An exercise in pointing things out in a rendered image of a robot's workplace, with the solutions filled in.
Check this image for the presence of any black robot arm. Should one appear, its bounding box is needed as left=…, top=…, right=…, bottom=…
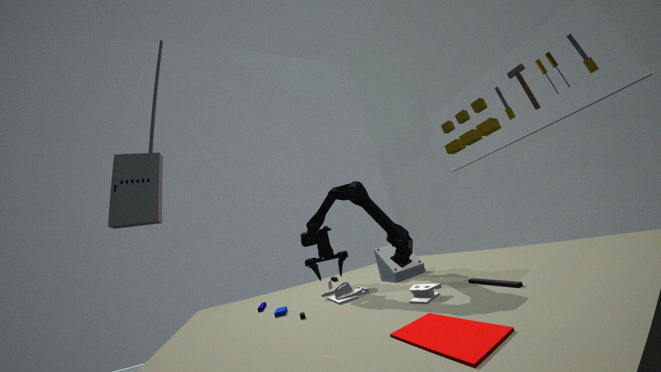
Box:
left=300, top=181, right=413, bottom=267

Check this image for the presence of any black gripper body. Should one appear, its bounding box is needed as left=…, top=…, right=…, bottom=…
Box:
left=305, top=241, right=348, bottom=266

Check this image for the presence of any red flat plate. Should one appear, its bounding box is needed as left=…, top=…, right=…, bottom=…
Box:
left=390, top=313, right=514, bottom=368

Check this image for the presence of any blue rectangular block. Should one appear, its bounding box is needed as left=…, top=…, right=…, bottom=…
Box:
left=274, top=307, right=288, bottom=317

